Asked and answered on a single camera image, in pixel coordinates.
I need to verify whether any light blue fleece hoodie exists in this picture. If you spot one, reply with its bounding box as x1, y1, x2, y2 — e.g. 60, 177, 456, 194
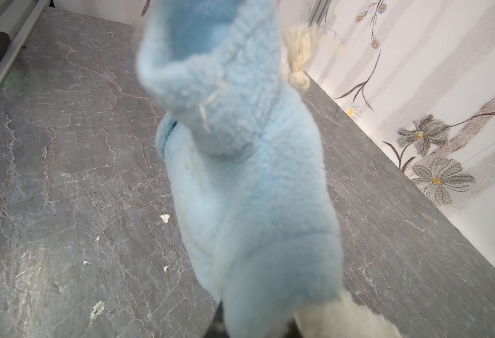
136, 1, 343, 337

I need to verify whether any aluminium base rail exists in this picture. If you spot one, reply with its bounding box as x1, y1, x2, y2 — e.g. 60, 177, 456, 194
0, 0, 52, 125

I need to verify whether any aluminium corner post right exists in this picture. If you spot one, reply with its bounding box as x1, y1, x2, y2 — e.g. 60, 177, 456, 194
308, 0, 332, 27

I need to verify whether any white plush teddy bear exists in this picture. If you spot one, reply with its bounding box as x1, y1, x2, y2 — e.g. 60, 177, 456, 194
295, 291, 402, 338

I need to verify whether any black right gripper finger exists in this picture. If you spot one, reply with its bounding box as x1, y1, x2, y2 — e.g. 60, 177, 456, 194
204, 302, 229, 338

